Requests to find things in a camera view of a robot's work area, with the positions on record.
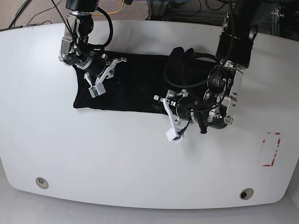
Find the left table cable grommet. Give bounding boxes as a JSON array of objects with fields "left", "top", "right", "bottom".
[{"left": 36, "top": 177, "right": 49, "bottom": 189}]

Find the yellow cable on floor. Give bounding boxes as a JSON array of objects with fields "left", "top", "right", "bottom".
[{"left": 93, "top": 0, "right": 124, "bottom": 16}]

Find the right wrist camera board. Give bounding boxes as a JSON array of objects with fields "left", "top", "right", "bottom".
[{"left": 88, "top": 87, "right": 99, "bottom": 98}]

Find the right table cable grommet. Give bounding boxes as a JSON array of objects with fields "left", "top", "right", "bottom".
[{"left": 240, "top": 188, "right": 254, "bottom": 200}]

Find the red tape rectangle marking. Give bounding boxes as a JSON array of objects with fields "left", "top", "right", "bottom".
[{"left": 259, "top": 132, "right": 281, "bottom": 167}]

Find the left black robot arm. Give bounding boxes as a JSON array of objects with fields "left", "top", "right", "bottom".
[{"left": 154, "top": 0, "right": 277, "bottom": 142}]

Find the black cable on floor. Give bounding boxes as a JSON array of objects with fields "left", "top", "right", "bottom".
[{"left": 9, "top": 0, "right": 64, "bottom": 28}]

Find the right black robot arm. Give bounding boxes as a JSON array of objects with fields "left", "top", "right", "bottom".
[{"left": 59, "top": 0, "right": 127, "bottom": 98}]

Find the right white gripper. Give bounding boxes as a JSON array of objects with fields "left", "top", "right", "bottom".
[{"left": 84, "top": 57, "right": 127, "bottom": 92}]

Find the black t-shirt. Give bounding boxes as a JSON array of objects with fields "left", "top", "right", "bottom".
[{"left": 73, "top": 52, "right": 216, "bottom": 115}]

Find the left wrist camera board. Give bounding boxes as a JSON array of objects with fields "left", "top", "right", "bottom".
[{"left": 174, "top": 134, "right": 185, "bottom": 143}]

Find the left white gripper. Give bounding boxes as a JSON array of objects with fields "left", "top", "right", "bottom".
[{"left": 154, "top": 89, "right": 194, "bottom": 142}]

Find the table cable grommet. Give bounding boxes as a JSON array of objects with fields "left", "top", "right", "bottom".
[
  {"left": 240, "top": 188, "right": 254, "bottom": 200},
  {"left": 36, "top": 177, "right": 49, "bottom": 189}
]

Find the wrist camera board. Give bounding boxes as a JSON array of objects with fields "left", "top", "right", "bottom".
[
  {"left": 174, "top": 134, "right": 185, "bottom": 143},
  {"left": 88, "top": 87, "right": 99, "bottom": 98}
]

